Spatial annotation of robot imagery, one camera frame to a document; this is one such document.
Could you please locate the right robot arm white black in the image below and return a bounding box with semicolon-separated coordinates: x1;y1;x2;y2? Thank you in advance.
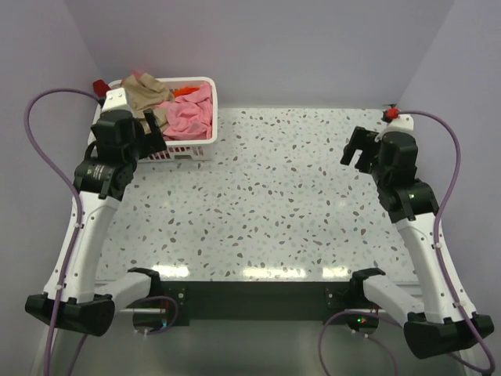
341;127;494;359

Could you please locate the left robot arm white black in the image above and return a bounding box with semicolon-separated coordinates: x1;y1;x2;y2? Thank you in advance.
25;110;166;337

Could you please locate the pink t shirt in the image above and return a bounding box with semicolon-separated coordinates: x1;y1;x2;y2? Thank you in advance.
163;82;214;141

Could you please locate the dark red t shirt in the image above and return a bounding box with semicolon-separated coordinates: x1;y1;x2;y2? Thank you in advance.
92;80;110;99

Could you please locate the dusty rose t shirt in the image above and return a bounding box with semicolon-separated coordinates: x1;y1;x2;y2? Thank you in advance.
132;70;144;79

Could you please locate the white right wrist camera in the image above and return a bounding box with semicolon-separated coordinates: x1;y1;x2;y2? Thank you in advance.
375;114;414;142

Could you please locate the beige t shirt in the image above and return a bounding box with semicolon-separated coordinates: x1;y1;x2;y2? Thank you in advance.
121;73;175;134

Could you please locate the orange t shirt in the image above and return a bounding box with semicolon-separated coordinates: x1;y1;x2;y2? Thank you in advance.
172;86;200;98

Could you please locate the white plastic laundry basket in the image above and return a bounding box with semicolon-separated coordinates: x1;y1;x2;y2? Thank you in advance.
95;77;218;162

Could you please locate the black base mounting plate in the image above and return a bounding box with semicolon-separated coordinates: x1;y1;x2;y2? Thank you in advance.
132;280;396;334

